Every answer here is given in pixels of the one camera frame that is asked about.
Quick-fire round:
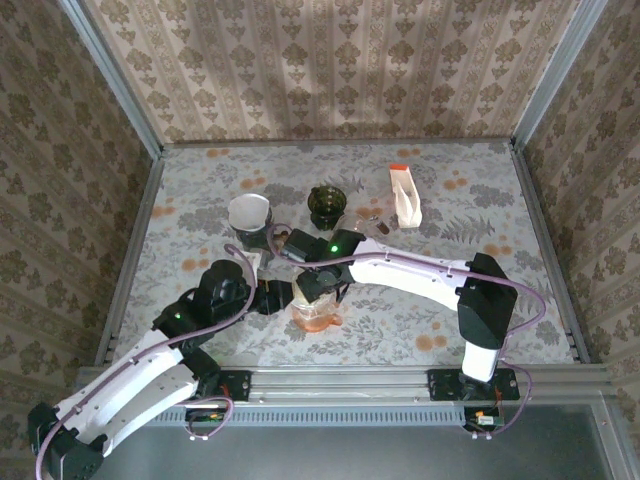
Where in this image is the white paper coffee filter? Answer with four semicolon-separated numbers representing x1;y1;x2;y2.
295;282;321;306

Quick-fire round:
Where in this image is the orange glass dripper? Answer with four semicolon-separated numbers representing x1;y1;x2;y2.
291;292;345;334

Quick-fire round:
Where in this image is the clear glass dripper wooden handle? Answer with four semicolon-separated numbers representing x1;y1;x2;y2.
347;208;392;236

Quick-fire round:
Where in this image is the dark green glass dripper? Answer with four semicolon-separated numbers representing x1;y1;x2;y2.
305;184;348;232

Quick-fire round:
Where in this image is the white paper filter stack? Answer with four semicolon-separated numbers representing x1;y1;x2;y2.
394;179;424;229

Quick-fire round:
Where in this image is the orange coffee filter box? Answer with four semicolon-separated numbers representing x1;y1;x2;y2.
388;163;424;230

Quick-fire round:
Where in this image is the small electronics board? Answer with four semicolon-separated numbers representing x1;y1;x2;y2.
463;407;506;434
184;407;224;434

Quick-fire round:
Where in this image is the floral patterned table cover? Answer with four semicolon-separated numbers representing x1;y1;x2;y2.
102;141;589;369

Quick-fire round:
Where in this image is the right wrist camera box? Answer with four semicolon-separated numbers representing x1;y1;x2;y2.
280;227;329;267

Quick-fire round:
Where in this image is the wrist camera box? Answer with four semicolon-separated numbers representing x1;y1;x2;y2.
280;227;329;267
196;249;275;322

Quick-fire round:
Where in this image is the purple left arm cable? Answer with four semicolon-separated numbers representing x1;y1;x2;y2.
33;243;259;480

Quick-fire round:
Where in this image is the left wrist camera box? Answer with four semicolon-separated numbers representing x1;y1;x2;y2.
196;249;275;322

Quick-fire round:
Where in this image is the aluminium table side rail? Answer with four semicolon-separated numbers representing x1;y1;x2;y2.
94;152;165;364
509;142;591;364

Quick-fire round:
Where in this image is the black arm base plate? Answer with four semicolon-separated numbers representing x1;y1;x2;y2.
427;368;521;401
217;368;251;401

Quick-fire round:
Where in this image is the aluminium mounting rail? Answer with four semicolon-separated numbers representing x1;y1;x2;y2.
248;367;431;404

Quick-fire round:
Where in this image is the grey slotted cable duct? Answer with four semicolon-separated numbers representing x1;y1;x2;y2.
149;402;469;427

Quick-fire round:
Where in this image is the aluminium frame post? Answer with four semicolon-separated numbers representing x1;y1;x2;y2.
58;0;165;159
512;0;609;146

